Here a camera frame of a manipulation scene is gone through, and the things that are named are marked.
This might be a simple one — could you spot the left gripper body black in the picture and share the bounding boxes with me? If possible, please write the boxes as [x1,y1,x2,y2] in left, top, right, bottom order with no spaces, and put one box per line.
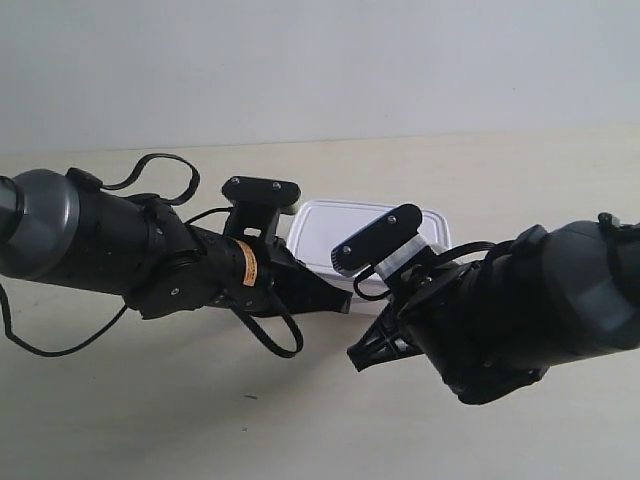
[189,204,310,318]

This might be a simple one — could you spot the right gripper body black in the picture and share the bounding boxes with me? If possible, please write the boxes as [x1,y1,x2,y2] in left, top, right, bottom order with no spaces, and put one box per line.
[383,244,480,360]

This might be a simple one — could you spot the white lidded plastic container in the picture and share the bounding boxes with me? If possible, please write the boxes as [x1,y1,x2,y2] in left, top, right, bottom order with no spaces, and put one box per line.
[287,198,454,316]

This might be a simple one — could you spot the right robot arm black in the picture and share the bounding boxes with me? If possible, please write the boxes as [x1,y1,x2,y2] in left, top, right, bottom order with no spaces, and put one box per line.
[347,212,639,406]

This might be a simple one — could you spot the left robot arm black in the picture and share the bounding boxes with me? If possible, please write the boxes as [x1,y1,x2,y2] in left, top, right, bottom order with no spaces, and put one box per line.
[1,169,351,320]

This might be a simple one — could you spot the right camera black cable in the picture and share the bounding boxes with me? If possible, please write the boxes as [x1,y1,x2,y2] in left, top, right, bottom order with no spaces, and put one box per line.
[352,240,496,302]

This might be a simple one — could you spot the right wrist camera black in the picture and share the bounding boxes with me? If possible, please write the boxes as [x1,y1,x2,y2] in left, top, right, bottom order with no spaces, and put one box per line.
[331,203,423,278]

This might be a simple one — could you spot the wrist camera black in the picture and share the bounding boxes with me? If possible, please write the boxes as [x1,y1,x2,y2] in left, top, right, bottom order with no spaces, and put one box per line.
[221,176,301,216]
[331,203,423,278]

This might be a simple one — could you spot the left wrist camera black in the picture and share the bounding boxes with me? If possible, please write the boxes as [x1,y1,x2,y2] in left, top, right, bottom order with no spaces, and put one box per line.
[221,176,301,216]

